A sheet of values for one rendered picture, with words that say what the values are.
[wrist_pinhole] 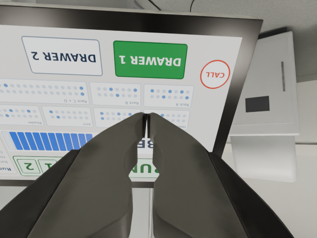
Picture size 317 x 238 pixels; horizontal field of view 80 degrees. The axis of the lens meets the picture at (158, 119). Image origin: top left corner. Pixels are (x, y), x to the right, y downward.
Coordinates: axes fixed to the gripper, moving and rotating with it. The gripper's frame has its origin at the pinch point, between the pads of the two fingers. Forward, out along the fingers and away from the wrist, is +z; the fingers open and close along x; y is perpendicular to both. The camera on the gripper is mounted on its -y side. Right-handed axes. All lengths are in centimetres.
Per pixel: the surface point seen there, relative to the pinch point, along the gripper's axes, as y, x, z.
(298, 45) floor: 29, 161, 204
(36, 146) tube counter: 15.5, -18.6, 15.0
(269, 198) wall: 250, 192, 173
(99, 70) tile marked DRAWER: 2.1, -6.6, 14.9
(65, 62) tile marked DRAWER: 1.3, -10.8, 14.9
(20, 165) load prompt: 20.0, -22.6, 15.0
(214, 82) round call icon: 3.2, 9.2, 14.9
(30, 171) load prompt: 21.5, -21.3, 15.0
